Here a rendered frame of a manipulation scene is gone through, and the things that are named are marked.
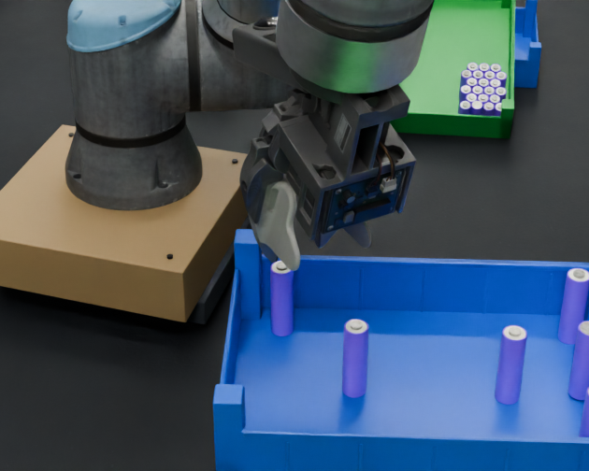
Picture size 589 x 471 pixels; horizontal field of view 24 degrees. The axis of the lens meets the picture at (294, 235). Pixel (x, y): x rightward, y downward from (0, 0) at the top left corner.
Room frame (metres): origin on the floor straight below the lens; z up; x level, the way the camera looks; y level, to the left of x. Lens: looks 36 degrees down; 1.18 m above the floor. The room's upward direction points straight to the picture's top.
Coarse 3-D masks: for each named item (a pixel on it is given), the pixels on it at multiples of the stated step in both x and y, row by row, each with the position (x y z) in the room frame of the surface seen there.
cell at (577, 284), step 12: (576, 276) 0.82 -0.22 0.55; (588, 276) 0.82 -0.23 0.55; (576, 288) 0.82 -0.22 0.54; (588, 288) 0.82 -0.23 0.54; (564, 300) 0.82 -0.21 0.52; (576, 300) 0.82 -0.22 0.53; (564, 312) 0.82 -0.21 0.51; (576, 312) 0.82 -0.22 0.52; (564, 324) 0.82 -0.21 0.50; (576, 324) 0.82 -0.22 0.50; (564, 336) 0.82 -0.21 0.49; (576, 336) 0.82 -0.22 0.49
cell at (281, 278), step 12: (276, 264) 0.83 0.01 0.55; (276, 276) 0.83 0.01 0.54; (288, 276) 0.83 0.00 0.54; (276, 288) 0.83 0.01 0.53; (288, 288) 0.83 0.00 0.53; (276, 300) 0.83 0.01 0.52; (288, 300) 0.83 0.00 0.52; (276, 312) 0.83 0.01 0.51; (288, 312) 0.83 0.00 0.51; (276, 324) 0.83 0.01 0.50; (288, 324) 0.83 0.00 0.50
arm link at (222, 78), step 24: (216, 0) 1.56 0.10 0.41; (240, 0) 1.52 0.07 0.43; (264, 0) 1.51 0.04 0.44; (216, 24) 1.54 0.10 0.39; (240, 24) 1.53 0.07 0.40; (216, 48) 1.55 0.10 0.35; (216, 72) 1.54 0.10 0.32; (240, 72) 1.54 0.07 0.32; (216, 96) 1.54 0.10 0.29; (240, 96) 1.55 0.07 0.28; (264, 96) 1.55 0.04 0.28
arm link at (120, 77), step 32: (96, 0) 1.60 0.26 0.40; (128, 0) 1.59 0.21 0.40; (160, 0) 1.58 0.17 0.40; (192, 0) 1.62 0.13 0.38; (96, 32) 1.54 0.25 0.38; (128, 32) 1.53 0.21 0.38; (160, 32) 1.55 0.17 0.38; (192, 32) 1.56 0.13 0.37; (96, 64) 1.53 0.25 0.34; (128, 64) 1.53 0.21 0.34; (160, 64) 1.54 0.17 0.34; (192, 64) 1.54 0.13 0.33; (96, 96) 1.53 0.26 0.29; (128, 96) 1.53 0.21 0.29; (160, 96) 1.53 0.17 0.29; (192, 96) 1.54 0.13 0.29; (96, 128) 1.53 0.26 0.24; (128, 128) 1.52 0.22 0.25; (160, 128) 1.54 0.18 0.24
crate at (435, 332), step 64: (256, 256) 0.85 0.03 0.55; (320, 256) 0.86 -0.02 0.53; (256, 320) 0.85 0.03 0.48; (320, 320) 0.85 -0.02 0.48; (384, 320) 0.85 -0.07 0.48; (448, 320) 0.85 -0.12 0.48; (512, 320) 0.85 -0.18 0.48; (256, 384) 0.77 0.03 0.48; (320, 384) 0.77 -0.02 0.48; (384, 384) 0.77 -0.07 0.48; (448, 384) 0.77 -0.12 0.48; (256, 448) 0.67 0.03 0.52; (320, 448) 0.66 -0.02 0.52; (384, 448) 0.66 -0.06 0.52; (448, 448) 0.66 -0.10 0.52; (512, 448) 0.66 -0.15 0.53; (576, 448) 0.66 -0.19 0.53
